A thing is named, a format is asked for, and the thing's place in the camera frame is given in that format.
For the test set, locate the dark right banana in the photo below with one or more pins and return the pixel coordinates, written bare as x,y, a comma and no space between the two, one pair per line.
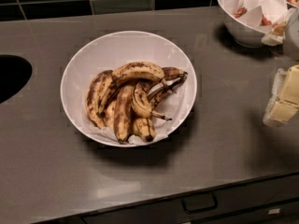
177,76

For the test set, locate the left brown spotted banana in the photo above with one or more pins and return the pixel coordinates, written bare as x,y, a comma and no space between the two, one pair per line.
91,98

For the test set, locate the dark drawer with handle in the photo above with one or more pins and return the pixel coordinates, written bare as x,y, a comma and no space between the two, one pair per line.
244,203

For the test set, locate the brown spotted banana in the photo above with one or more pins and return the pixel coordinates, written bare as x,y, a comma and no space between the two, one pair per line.
123,113
91,98

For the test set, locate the white paper bowl liner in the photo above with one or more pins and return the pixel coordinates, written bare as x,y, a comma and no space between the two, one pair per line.
176,105

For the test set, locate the middle brown spotted banana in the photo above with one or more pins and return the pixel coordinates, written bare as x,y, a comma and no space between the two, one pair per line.
123,113

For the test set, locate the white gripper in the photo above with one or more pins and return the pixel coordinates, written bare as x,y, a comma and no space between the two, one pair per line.
292,37

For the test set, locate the small curved spotted banana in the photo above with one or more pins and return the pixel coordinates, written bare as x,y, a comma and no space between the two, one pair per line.
140,103

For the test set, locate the lower short spotted banana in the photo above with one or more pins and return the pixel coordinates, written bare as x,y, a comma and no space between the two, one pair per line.
144,129

